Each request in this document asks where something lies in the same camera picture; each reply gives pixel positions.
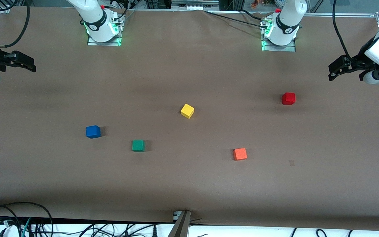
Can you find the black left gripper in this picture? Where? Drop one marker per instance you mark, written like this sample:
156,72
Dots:
359,60

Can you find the red wooden block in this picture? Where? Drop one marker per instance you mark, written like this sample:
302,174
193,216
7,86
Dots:
288,98

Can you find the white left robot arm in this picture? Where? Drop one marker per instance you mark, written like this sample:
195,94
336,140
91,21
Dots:
288,19

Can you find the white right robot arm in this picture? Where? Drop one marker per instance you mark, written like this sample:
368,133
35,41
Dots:
94,14

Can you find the blue wooden block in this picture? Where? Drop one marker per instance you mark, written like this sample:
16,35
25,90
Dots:
93,132

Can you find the orange wooden block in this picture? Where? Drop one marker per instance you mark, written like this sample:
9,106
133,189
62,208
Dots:
240,154

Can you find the green wooden block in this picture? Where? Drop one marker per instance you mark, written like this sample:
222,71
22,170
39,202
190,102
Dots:
138,145

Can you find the yellow wooden block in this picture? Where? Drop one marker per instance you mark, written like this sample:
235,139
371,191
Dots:
187,111

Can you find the white power strip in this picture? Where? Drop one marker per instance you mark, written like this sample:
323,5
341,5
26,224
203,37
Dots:
194,4

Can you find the brown paper table cover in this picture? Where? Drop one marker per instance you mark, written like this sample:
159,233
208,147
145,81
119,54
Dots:
189,184

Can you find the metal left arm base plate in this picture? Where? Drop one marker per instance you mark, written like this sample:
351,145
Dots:
278,48

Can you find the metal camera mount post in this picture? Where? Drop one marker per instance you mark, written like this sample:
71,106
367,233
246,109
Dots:
180,225

